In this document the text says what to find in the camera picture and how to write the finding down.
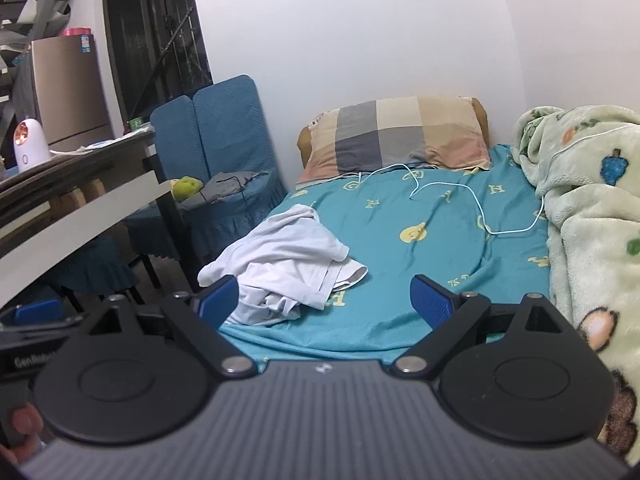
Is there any dark table with white edge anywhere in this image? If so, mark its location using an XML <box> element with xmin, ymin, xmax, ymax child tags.
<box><xmin>0</xmin><ymin>130</ymin><xmax>201</xmax><ymax>311</ymax></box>

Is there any champagne gold fridge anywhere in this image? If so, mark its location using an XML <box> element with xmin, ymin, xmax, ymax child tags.
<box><xmin>12</xmin><ymin>35</ymin><xmax>115</xmax><ymax>153</ymax></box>

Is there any green plush toy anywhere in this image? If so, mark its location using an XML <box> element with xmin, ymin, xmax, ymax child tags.
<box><xmin>171</xmin><ymin>176</ymin><xmax>204</xmax><ymax>202</ymax></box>

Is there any brown pillow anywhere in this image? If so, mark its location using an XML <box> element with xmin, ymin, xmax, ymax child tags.
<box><xmin>296</xmin><ymin>97</ymin><xmax>491</xmax><ymax>171</ymax></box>

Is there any white humidifier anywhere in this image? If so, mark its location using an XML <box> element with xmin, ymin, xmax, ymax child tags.
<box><xmin>13</xmin><ymin>119</ymin><xmax>52</xmax><ymax>170</ymax></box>

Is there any bed with teal sheet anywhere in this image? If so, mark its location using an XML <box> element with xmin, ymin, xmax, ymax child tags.
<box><xmin>220</xmin><ymin>142</ymin><xmax>553</xmax><ymax>366</ymax></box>

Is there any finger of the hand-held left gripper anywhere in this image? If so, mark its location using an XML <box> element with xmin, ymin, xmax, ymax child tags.
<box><xmin>0</xmin><ymin>299</ymin><xmax>83</xmax><ymax>348</ymax></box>

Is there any blue covered chair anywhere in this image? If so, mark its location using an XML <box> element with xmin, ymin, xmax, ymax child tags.
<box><xmin>47</xmin><ymin>237</ymin><xmax>138</xmax><ymax>311</ymax></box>
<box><xmin>185</xmin><ymin>75</ymin><xmax>289</xmax><ymax>263</ymax></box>
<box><xmin>124</xmin><ymin>95</ymin><xmax>211</xmax><ymax>263</ymax></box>

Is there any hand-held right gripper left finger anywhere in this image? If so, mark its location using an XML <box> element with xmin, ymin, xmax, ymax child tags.
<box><xmin>89</xmin><ymin>276</ymin><xmax>258</xmax><ymax>377</ymax></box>

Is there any dark window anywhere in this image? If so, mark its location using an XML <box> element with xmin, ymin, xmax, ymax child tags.
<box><xmin>97</xmin><ymin>0</ymin><xmax>213</xmax><ymax>133</ymax></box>

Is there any grey cloth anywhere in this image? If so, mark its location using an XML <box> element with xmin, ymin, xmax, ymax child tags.
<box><xmin>177</xmin><ymin>171</ymin><xmax>268</xmax><ymax>211</ymax></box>

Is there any checked patchwork pillow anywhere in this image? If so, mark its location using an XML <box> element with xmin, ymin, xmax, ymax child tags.
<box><xmin>302</xmin><ymin>96</ymin><xmax>492</xmax><ymax>181</ymax></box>

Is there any light green printed blanket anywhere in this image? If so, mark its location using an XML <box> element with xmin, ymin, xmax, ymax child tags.
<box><xmin>511</xmin><ymin>105</ymin><xmax>640</xmax><ymax>466</ymax></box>

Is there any person's left hand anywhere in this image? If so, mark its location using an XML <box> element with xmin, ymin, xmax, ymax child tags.
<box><xmin>0</xmin><ymin>406</ymin><xmax>48</xmax><ymax>466</ymax></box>

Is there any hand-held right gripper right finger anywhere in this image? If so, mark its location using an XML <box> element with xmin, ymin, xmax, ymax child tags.
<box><xmin>391</xmin><ymin>275</ymin><xmax>566</xmax><ymax>377</ymax></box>

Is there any white t-shirt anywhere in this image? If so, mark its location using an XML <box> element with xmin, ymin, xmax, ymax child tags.
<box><xmin>197</xmin><ymin>203</ymin><xmax>369</xmax><ymax>327</ymax></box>

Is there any white charging cable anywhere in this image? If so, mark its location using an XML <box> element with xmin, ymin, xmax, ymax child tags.
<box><xmin>345</xmin><ymin>162</ymin><xmax>546</xmax><ymax>235</ymax></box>

